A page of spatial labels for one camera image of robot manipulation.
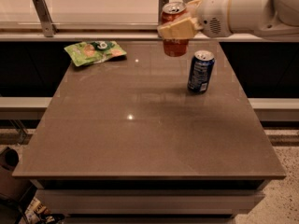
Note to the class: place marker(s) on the blue pepsi can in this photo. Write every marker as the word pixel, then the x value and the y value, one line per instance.
pixel 200 71

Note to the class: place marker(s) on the red coke can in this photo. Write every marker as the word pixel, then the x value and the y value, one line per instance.
pixel 170 12

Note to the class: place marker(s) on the left metal railing bracket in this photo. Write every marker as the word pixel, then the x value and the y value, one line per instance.
pixel 47 25

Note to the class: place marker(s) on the grey table drawer base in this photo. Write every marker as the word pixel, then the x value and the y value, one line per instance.
pixel 180 202

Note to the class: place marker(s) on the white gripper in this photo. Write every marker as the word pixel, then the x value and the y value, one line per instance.
pixel 212 13

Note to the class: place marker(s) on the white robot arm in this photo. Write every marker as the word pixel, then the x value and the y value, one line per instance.
pixel 269 19

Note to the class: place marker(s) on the packaged items on floor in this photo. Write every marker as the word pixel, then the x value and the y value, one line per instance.
pixel 38 213

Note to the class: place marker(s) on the green rice chip bag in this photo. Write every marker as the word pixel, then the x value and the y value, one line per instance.
pixel 86 53

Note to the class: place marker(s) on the dark bin at left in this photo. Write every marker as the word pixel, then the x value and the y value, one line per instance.
pixel 12 188

